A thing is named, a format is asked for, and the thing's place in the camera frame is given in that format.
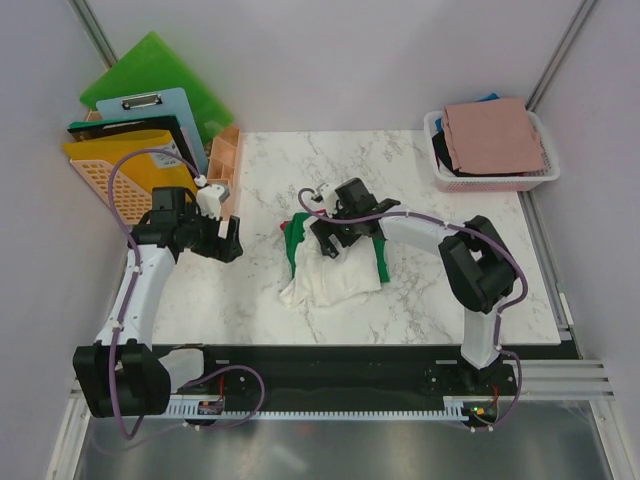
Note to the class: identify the black folder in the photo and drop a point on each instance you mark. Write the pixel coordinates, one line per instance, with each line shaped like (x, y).
(83, 131)

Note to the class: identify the white printed t shirt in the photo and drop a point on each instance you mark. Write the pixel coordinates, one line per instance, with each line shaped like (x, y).
(321, 281)

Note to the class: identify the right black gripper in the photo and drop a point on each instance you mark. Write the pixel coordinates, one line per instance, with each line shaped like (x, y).
(324, 231)

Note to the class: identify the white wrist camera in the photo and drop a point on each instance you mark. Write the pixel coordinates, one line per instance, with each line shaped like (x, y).
(326, 197)
(211, 197)

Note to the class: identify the black garment in basket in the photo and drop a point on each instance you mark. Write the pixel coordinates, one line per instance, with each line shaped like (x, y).
(442, 153)

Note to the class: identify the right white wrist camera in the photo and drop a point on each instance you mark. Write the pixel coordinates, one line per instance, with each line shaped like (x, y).
(326, 197)

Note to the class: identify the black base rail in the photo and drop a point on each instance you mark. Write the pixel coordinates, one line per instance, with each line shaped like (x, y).
(347, 377)

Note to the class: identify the light blue clipboard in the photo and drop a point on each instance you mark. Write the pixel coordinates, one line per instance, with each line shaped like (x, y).
(172, 101)

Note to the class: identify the pink folded t shirt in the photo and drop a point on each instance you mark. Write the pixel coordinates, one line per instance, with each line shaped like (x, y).
(492, 138)

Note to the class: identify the green t shirt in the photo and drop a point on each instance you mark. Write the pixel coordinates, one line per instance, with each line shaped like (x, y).
(294, 235)

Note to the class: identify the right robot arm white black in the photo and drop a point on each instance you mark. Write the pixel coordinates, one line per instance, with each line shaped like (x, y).
(483, 275)

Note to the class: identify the white laundry basket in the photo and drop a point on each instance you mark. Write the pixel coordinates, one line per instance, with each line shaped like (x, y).
(448, 183)

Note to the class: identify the peach compartment organizer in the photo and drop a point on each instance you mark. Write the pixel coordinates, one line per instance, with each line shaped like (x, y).
(225, 165)

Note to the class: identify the green plastic board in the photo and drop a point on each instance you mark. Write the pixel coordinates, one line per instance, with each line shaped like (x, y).
(151, 65)

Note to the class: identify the yellow folder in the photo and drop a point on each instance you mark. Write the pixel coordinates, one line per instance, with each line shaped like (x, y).
(147, 170)

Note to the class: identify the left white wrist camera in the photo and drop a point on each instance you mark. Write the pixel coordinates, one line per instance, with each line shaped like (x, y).
(211, 197)

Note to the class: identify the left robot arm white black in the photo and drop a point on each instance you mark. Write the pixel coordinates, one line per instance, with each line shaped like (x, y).
(119, 374)

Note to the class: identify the white cable duct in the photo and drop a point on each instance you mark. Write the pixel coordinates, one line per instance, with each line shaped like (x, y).
(208, 408)

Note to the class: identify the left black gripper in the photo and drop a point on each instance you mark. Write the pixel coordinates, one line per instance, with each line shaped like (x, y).
(225, 250)

